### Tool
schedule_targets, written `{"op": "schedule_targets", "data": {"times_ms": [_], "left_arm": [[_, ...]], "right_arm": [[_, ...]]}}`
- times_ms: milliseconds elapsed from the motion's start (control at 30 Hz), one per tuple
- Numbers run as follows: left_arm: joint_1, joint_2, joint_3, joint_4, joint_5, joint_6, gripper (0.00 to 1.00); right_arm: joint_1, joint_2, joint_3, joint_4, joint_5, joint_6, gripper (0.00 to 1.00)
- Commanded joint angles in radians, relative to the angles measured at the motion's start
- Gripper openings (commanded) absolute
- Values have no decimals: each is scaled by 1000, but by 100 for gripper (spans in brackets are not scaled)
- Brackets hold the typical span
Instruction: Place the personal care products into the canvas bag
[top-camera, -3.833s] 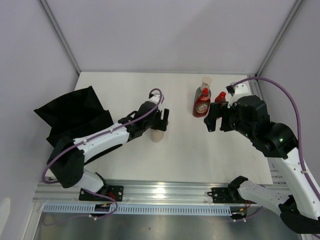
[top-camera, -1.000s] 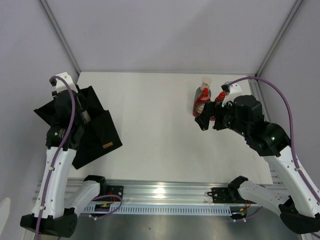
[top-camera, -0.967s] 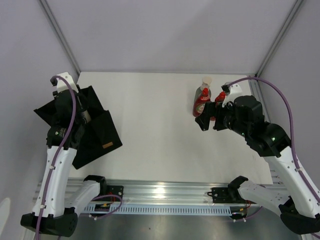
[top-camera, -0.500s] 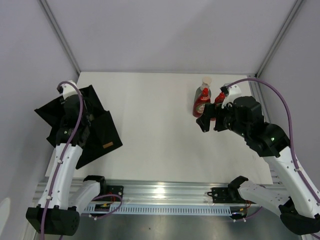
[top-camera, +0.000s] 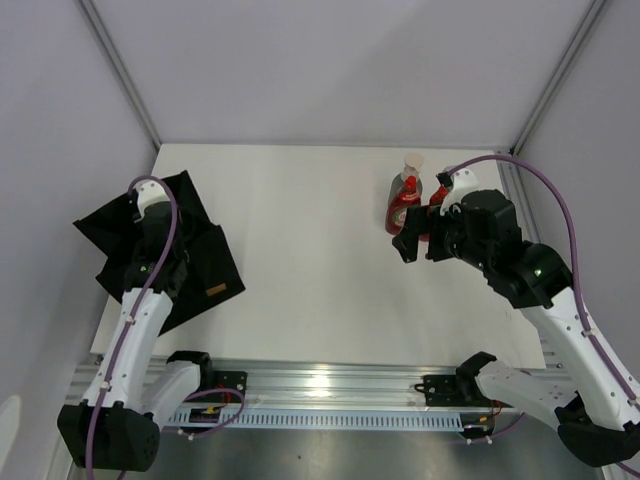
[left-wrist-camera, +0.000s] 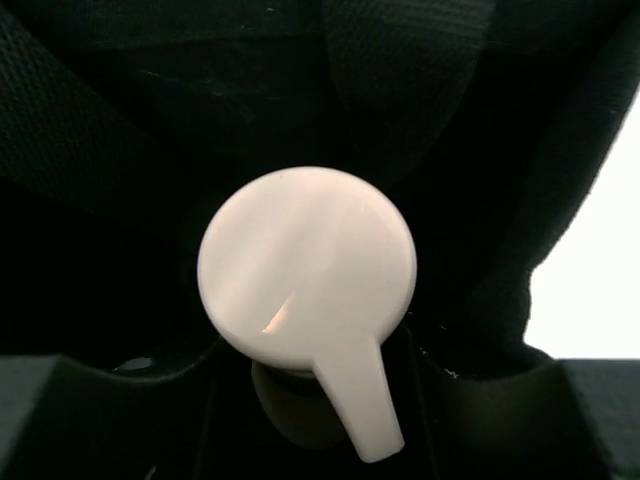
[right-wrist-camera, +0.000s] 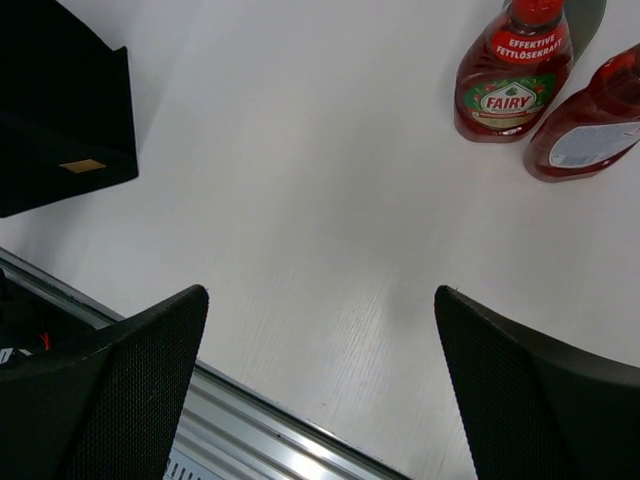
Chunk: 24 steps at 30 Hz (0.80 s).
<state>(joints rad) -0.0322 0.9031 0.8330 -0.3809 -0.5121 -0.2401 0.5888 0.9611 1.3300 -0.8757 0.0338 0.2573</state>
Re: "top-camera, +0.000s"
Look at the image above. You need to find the red dish soap bottle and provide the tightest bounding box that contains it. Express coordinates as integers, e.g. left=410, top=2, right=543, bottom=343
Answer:
left=385, top=175, right=422, bottom=235

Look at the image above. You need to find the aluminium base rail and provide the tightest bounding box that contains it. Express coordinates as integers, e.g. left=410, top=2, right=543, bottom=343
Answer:
left=69, top=353, right=571, bottom=411

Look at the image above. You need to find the slotted cable duct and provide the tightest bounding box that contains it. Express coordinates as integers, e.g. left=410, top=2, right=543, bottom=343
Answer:
left=167, top=406, right=464, bottom=433

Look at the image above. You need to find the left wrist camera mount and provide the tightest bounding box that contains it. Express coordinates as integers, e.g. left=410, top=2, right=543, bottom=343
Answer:
left=131, top=179, right=171, bottom=219

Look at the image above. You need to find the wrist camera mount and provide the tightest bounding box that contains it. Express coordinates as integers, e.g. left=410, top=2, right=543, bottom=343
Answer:
left=437, top=168, right=479, bottom=216
left=131, top=179, right=171, bottom=219

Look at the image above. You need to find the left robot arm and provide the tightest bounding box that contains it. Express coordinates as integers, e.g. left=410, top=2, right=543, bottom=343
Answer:
left=57, top=200, right=216, bottom=478

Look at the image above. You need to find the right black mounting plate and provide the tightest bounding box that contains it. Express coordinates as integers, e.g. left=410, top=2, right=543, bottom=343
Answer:
left=413, top=374, right=492, bottom=407

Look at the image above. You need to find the left frame post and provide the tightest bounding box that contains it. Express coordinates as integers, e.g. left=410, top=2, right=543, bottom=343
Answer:
left=75, top=0, right=162, bottom=152

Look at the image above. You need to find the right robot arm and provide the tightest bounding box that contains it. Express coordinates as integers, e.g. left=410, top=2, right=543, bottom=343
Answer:
left=392, top=190, right=639, bottom=467

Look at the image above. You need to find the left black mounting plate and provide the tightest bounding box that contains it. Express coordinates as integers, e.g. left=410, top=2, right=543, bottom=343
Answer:
left=208, top=370, right=248, bottom=404

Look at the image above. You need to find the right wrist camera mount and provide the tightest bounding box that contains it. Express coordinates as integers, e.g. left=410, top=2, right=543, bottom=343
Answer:
left=437, top=168, right=479, bottom=216

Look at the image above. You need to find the black mounting plate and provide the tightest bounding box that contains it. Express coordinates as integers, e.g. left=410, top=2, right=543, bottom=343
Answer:
left=208, top=370, right=248, bottom=404
left=413, top=374, right=492, bottom=407

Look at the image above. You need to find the frame post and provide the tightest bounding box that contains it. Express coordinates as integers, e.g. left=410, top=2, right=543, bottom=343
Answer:
left=75, top=0, right=162, bottom=152
left=509, top=0, right=612, bottom=156

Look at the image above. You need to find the right frame post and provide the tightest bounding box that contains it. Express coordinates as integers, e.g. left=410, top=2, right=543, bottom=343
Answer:
left=509, top=0, right=612, bottom=156

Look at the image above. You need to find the black canvas bag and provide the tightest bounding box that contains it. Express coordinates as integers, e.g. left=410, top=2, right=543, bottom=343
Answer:
left=74, top=171, right=245, bottom=334

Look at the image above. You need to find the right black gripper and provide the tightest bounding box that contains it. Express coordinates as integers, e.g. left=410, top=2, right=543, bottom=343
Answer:
left=391, top=203, right=493, bottom=273

